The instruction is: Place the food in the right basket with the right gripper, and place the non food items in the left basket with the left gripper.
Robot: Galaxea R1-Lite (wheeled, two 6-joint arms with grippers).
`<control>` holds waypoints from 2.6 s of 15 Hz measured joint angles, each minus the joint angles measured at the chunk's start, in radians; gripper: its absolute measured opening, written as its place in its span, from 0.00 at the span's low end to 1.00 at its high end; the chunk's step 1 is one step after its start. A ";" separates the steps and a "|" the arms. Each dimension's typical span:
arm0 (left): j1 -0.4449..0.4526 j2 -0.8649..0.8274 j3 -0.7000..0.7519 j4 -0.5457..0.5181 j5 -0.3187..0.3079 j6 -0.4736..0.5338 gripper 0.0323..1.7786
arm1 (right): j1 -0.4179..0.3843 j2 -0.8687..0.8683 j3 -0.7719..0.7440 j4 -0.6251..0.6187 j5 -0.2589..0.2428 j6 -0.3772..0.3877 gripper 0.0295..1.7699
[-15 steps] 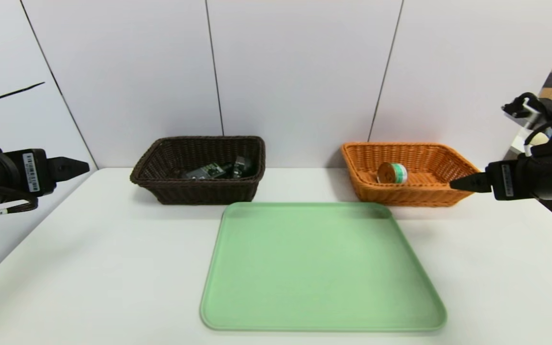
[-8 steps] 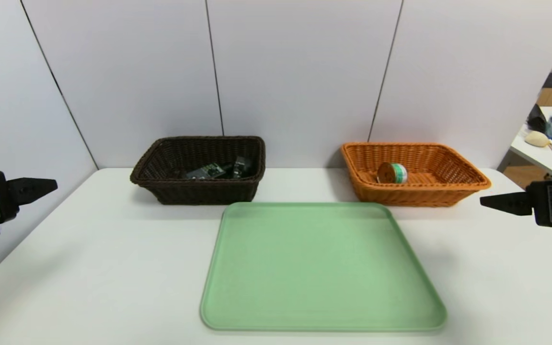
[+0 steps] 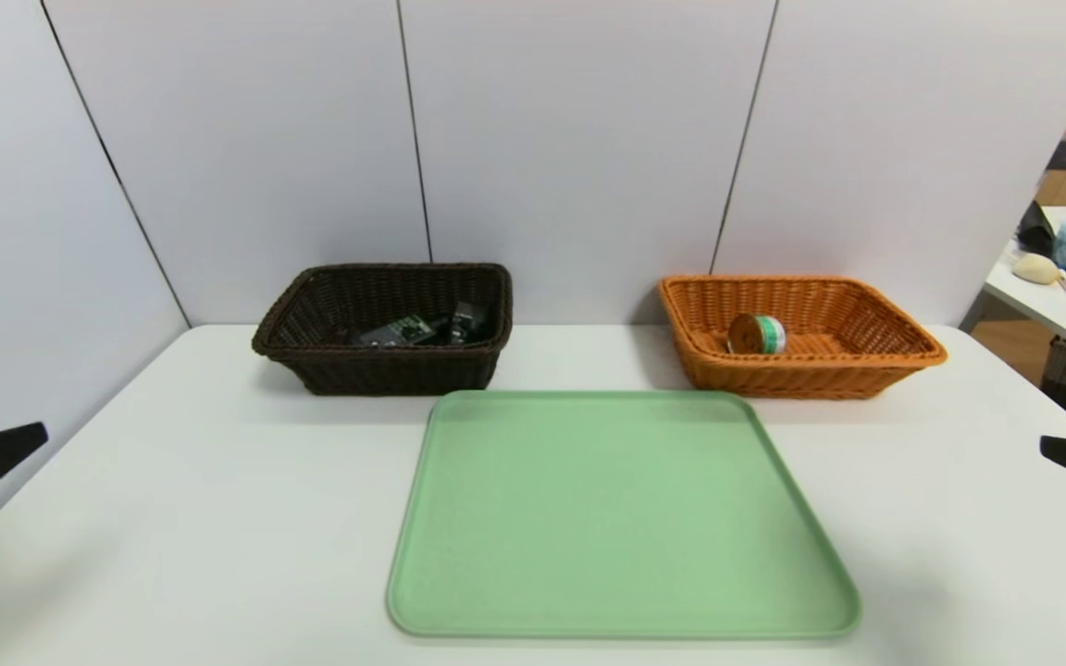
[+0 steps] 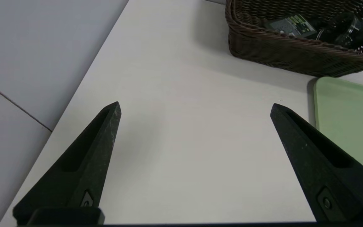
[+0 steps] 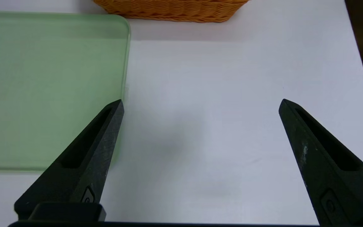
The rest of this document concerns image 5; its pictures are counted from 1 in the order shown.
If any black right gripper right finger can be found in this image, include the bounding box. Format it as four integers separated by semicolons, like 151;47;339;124
279;99;363;227

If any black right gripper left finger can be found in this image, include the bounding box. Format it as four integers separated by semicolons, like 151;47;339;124
14;99;125;221

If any light green plastic tray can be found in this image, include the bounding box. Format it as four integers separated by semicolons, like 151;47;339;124
0;12;131;172

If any orange wicker basket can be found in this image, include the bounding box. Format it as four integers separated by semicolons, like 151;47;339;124
93;0;251;23

